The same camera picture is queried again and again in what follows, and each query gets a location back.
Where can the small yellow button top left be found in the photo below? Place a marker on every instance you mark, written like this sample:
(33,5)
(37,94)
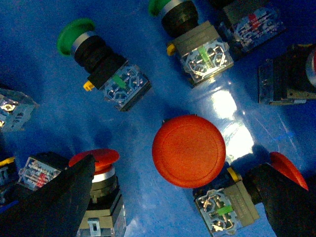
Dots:
(16,109)

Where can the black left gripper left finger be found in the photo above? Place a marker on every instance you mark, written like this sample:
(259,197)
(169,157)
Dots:
(56,209)

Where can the red button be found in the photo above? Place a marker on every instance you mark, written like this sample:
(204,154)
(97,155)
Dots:
(105,214)
(290,78)
(189,151)

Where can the green button centre right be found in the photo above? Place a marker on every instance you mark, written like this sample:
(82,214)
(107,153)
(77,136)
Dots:
(200,49)

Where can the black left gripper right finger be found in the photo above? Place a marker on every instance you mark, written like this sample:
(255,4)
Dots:
(289,208)

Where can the green button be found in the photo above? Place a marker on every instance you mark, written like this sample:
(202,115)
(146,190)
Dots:
(200,49)
(247,24)
(122,83)

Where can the large blue centre bin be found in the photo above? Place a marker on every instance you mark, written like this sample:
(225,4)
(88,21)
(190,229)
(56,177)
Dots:
(70,120)

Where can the yellow button left middle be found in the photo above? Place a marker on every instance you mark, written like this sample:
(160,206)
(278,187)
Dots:
(17,184)

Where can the green button far right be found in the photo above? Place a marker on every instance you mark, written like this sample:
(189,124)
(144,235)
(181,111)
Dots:
(247,24)

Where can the red button lying sideways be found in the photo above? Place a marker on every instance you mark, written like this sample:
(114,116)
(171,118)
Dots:
(226,205)

